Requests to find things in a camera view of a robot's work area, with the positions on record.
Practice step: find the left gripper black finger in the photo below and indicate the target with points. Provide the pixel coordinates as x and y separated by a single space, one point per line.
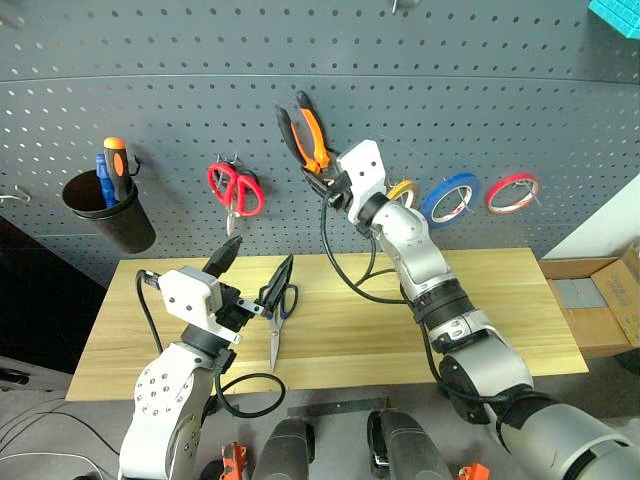
280 280
222 257

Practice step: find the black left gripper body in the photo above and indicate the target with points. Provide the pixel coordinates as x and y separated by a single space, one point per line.
232 312

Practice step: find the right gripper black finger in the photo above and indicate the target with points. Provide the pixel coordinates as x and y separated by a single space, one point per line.
316 186
334 162

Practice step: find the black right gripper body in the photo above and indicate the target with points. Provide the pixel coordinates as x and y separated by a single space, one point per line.
340 192

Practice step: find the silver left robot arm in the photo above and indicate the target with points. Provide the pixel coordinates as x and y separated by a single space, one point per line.
165 390

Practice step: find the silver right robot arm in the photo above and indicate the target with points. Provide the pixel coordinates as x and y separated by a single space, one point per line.
420 250

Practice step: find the yellow tape roll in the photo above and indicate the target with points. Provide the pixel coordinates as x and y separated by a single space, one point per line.
400 189

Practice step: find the blue tape roll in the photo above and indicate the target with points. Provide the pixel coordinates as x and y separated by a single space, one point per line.
428 207

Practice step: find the red tape roll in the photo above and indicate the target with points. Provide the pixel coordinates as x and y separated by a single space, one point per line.
510 178

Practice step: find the silver pegboard hook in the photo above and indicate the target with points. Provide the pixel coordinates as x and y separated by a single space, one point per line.
17 195
400 4

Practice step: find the dark grey metal pegboard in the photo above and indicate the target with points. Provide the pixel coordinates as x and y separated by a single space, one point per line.
150 75

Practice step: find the black plastic cup holder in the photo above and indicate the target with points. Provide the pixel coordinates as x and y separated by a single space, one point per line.
125 225

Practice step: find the dark metal plate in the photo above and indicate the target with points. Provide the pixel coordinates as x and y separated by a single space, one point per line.
340 407

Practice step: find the dark grey rounded shape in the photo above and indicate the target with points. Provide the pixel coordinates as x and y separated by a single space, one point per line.
405 445
285 450

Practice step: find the orange black part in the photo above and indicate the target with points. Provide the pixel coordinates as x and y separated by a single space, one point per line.
232 462
475 472

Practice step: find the brown cardboard box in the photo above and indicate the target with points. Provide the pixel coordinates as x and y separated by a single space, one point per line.
600 320

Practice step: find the teal foam block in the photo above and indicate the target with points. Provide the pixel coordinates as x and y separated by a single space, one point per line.
617 17

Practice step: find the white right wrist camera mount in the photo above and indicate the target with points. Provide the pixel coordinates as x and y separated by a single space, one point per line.
365 170

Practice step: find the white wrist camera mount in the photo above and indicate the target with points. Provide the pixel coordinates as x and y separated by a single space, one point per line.
187 295
365 170

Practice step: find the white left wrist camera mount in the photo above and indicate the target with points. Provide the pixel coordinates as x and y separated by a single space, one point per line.
187 295

